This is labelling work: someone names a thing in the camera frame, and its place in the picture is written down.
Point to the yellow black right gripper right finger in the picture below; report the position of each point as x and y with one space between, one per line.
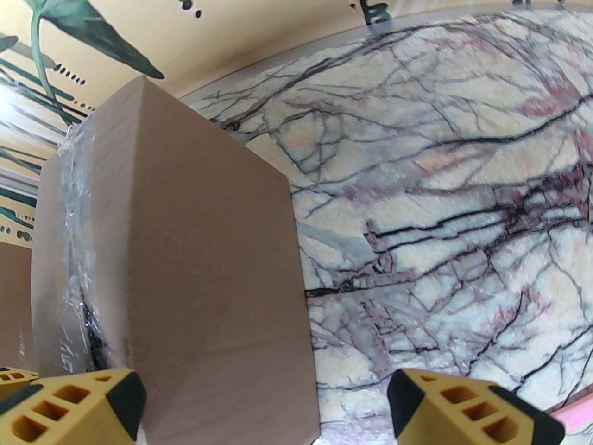
463 415

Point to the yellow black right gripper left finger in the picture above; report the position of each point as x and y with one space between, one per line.
69 410

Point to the pink utility knife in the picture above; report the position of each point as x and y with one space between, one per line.
577 415

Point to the brown cardboard express box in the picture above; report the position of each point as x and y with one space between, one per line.
14 304
199 248

